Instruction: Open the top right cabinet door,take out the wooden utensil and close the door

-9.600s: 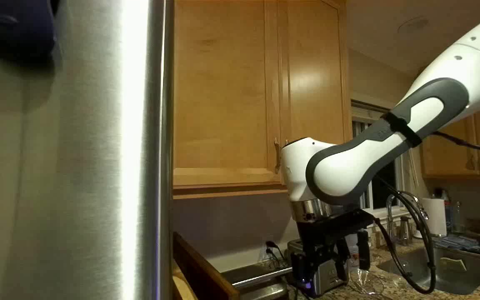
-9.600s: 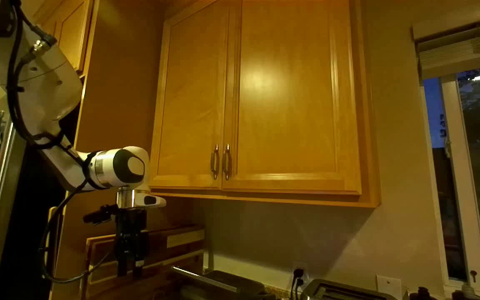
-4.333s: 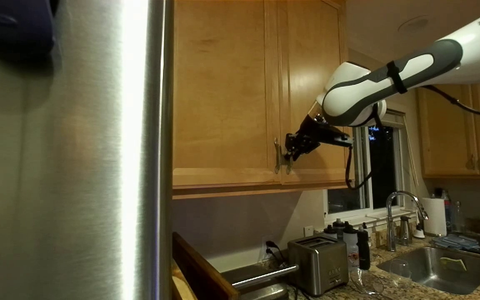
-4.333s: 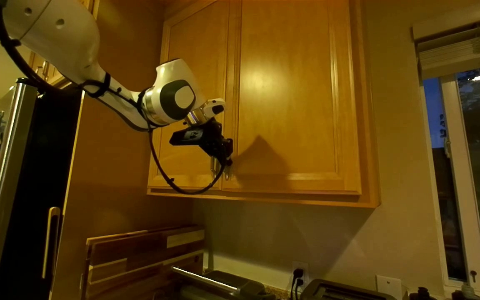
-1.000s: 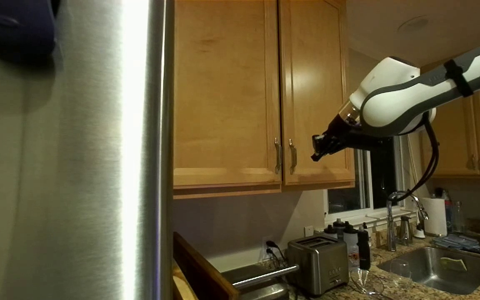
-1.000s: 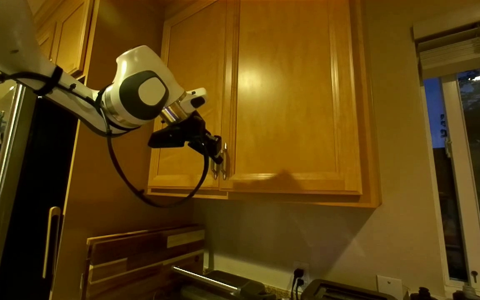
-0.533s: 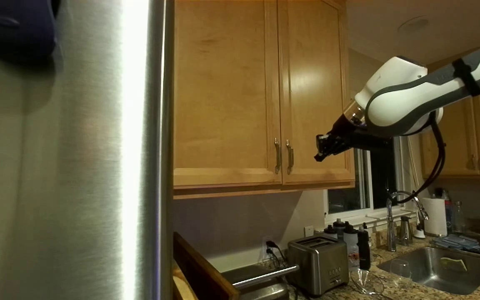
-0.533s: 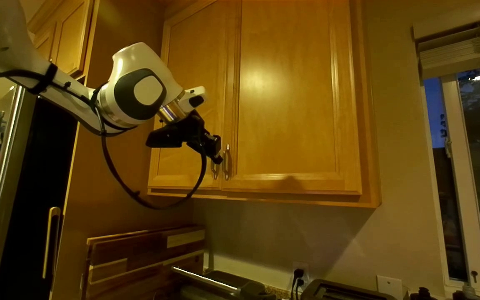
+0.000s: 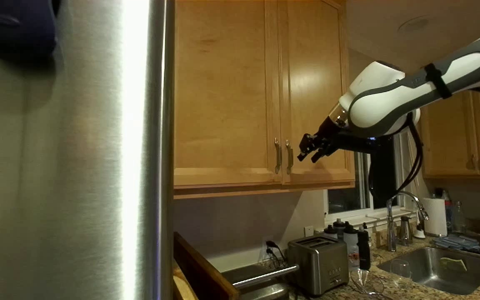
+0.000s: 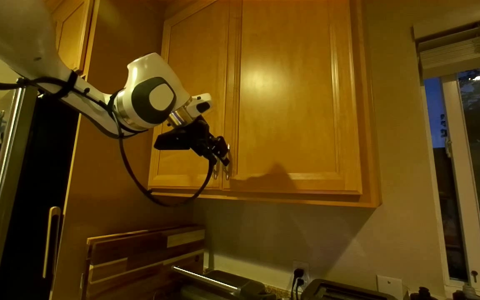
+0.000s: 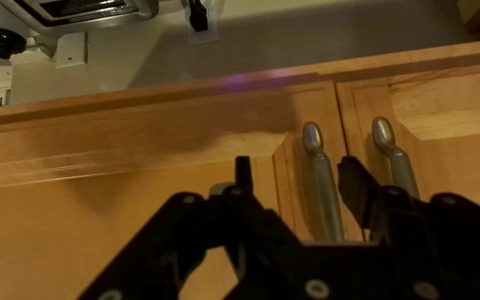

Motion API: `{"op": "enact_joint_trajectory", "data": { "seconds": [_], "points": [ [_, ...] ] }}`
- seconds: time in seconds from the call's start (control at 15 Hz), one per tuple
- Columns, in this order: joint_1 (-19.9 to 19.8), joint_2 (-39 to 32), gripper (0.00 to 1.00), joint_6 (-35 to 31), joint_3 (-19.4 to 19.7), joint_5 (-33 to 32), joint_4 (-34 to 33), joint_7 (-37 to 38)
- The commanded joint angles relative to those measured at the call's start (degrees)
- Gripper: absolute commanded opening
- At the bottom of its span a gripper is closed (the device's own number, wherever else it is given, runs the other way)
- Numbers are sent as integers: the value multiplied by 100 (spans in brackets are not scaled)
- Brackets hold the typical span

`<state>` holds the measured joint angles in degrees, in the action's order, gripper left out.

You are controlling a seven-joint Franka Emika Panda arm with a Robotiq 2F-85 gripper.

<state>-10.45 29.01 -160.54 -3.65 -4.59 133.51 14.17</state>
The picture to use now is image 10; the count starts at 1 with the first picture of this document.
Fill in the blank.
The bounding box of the window roller blind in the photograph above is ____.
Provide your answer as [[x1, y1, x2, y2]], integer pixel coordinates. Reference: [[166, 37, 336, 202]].
[[410, 12, 480, 87]]

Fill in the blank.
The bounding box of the stainless steel toaster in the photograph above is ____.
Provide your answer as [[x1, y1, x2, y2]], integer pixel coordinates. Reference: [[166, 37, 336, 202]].
[[300, 277, 398, 300]]

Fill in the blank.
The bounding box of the black capped bottle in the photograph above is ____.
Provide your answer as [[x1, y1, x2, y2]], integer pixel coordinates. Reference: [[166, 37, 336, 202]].
[[408, 285, 438, 300]]

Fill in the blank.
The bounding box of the white framed window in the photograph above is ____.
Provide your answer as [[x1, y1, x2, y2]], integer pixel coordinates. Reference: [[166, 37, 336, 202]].
[[420, 65, 480, 297]]

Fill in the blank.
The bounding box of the black power cord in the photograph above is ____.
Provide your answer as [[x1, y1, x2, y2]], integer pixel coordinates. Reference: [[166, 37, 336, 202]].
[[288, 272, 308, 300]]

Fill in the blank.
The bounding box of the wall outlet with plug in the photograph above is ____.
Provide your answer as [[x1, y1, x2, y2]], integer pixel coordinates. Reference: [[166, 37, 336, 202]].
[[291, 267, 308, 290]]

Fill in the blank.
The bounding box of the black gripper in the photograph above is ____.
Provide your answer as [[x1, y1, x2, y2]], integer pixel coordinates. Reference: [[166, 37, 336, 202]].
[[185, 117, 235, 169]]

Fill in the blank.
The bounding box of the white wall plate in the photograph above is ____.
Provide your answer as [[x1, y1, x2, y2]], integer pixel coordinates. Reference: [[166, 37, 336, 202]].
[[375, 274, 405, 300]]

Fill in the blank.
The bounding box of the dark striped wooden cutting board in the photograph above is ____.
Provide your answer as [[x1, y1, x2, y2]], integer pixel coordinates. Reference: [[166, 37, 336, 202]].
[[80, 224, 208, 300]]

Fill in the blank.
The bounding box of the wooden cabinet door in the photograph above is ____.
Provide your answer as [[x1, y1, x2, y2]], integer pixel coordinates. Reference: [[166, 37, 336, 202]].
[[221, 0, 365, 197], [148, 2, 231, 192]]

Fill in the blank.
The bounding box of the metal bar handle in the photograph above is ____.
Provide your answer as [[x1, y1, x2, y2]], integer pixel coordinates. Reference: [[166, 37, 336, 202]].
[[41, 205, 65, 280]]

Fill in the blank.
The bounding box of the tall wooden cabinet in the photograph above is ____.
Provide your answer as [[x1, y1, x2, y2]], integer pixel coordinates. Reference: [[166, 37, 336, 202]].
[[25, 0, 196, 300]]

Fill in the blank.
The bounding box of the white bottle black cap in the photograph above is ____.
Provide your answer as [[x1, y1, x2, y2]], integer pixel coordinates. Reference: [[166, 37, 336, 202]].
[[450, 280, 480, 300]]

